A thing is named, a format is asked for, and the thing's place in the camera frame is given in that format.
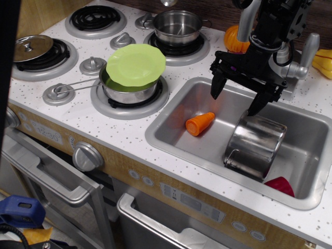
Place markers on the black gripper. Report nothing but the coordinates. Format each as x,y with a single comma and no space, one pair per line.
251,70

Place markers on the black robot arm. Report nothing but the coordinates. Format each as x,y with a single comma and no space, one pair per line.
266,25

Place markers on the silver sink basin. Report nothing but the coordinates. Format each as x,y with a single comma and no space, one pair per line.
304,157

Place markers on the small steel pot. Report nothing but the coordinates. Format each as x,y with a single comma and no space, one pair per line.
179,27

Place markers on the steel pot lid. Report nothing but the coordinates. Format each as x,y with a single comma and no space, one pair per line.
32,47

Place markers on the orange toy pumpkin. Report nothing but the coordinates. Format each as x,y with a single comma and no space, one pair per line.
232,43

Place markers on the silver toy faucet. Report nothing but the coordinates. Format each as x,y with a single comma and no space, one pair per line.
293,64

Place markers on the orange toy carrot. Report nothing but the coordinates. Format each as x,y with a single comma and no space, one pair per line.
198,124

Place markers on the back right burner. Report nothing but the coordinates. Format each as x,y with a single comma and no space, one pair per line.
181,55

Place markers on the yellow toy pepper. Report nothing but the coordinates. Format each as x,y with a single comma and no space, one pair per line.
322,62

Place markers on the red toy cup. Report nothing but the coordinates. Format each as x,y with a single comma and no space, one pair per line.
281,184

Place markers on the green plastic plate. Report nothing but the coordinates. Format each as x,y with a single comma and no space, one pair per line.
136,65

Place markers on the silver stove knob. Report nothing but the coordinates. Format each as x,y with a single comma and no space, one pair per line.
145,22
121,41
91,66
58,94

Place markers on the front right burner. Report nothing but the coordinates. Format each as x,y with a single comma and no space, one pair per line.
100,103

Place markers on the back left coil burner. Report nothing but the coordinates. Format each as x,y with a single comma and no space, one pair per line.
95,22

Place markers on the coil burner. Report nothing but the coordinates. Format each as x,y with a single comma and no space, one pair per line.
95,22
60,59

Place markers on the silver dishwasher door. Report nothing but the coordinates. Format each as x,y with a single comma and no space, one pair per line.
152,224

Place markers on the silver oven dial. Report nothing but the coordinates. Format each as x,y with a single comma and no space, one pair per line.
86,158
12,119

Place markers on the front left coil burner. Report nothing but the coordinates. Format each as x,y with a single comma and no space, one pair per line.
60,59

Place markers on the silver oven door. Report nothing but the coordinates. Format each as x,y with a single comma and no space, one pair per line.
73,202

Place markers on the silver oven dial left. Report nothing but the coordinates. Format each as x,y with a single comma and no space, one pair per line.
12,119

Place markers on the yellow cloth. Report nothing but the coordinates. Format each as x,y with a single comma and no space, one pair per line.
34,235

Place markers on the blue clamp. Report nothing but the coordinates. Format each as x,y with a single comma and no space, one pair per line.
22,212

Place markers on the steel saucepan with handle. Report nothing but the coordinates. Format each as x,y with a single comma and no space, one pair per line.
123,94

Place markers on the dark foreground post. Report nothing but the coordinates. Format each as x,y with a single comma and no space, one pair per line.
10,11

